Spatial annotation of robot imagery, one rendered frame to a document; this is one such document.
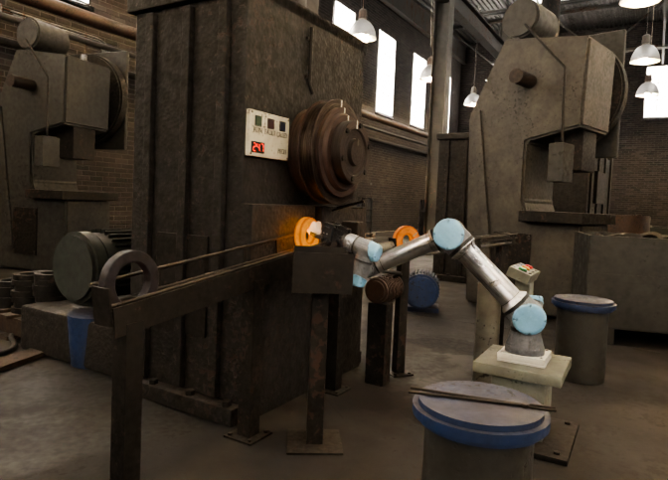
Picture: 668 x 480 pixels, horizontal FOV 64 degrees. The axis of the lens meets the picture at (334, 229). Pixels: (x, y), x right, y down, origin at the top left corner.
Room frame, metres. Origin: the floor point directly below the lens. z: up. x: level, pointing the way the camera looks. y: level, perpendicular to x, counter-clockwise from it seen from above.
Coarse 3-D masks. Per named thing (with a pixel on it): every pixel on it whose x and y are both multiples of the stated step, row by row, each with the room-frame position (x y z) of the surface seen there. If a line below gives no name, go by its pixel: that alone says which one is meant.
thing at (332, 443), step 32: (320, 256) 1.80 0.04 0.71; (352, 256) 1.81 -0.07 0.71; (320, 288) 1.80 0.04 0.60; (352, 288) 1.81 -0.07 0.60; (320, 320) 1.92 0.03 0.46; (320, 352) 1.92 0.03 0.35; (320, 384) 1.92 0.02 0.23; (320, 416) 1.92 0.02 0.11; (288, 448) 1.88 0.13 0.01; (320, 448) 1.89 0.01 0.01
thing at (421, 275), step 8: (416, 272) 4.60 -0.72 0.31; (424, 272) 4.54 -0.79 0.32; (416, 280) 4.34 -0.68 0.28; (424, 280) 4.32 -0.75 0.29; (432, 280) 4.33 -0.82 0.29; (416, 288) 4.34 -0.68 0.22; (424, 288) 4.32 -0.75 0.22; (432, 288) 4.31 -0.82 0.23; (416, 296) 4.34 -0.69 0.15; (424, 296) 4.32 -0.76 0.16; (432, 296) 4.31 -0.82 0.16; (408, 304) 4.57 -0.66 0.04; (416, 304) 4.34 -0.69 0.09; (424, 304) 4.32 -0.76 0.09; (432, 304) 4.33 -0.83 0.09; (424, 312) 4.46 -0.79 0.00; (432, 312) 4.44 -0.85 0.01
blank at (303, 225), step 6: (300, 222) 2.28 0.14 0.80; (306, 222) 2.29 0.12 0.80; (300, 228) 2.26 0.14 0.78; (306, 228) 2.29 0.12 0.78; (294, 234) 2.26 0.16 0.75; (300, 234) 2.25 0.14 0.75; (294, 240) 2.27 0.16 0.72; (300, 240) 2.25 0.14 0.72; (306, 240) 2.29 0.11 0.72; (312, 240) 2.34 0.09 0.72; (318, 240) 2.37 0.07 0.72
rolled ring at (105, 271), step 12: (120, 252) 1.51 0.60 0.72; (132, 252) 1.52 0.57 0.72; (144, 252) 1.56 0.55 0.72; (108, 264) 1.47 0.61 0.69; (120, 264) 1.49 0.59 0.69; (144, 264) 1.56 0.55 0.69; (108, 276) 1.45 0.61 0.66; (144, 276) 1.59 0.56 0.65; (156, 276) 1.59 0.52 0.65; (108, 288) 1.46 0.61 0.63; (144, 288) 1.58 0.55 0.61; (156, 288) 1.60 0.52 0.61; (120, 300) 1.49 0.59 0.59
